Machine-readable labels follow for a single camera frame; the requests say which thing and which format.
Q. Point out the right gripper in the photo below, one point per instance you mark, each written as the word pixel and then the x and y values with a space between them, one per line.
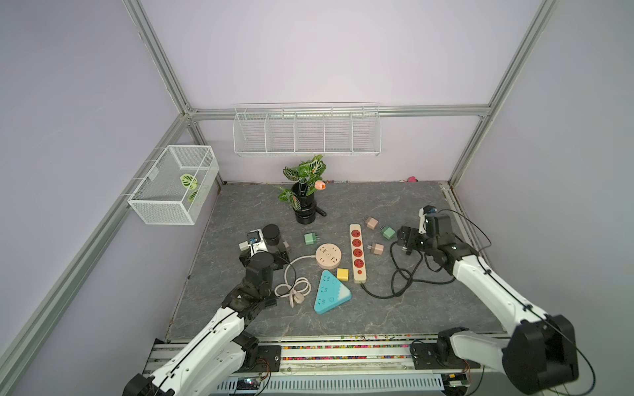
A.
pixel 413 233

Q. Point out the yellow charger plug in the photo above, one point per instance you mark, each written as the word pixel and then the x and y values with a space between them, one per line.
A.
pixel 342 274

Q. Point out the black plant pot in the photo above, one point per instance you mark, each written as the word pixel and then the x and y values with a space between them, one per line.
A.
pixel 308 208

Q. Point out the teal triangular power socket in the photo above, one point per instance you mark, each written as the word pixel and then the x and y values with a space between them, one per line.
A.
pixel 331 293

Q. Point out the cream power strip red outlets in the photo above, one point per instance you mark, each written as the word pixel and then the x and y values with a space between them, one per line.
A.
pixel 359 266

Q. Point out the small white wire basket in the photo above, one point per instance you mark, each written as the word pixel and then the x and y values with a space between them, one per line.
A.
pixel 160 198

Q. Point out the green leaf in small basket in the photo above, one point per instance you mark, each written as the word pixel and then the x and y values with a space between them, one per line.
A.
pixel 189 182

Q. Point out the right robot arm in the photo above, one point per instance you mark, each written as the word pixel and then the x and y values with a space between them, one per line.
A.
pixel 541 350

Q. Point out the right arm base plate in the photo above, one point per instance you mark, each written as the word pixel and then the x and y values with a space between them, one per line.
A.
pixel 425 356

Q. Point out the black cylinder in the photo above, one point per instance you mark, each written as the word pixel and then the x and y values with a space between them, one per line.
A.
pixel 271 234

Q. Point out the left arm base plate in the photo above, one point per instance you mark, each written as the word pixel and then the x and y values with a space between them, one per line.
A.
pixel 263 358

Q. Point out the green charger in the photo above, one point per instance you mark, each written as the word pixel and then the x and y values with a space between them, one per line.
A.
pixel 311 239
pixel 388 233

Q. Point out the round pink power socket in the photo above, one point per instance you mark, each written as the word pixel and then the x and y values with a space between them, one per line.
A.
pixel 328 256

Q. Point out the wide white wire basket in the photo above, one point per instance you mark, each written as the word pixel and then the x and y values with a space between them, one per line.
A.
pixel 307 129

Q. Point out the artificial green leaf plant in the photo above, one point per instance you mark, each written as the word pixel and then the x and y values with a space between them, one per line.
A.
pixel 307 178

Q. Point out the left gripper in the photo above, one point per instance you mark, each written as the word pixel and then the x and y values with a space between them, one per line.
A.
pixel 278 262

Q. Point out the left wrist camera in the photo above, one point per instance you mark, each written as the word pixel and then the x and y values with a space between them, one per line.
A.
pixel 255 241

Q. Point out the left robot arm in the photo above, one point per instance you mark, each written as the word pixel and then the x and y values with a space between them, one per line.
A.
pixel 223 346

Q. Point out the pink charger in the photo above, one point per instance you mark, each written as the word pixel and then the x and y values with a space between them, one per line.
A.
pixel 376 249
pixel 371 223

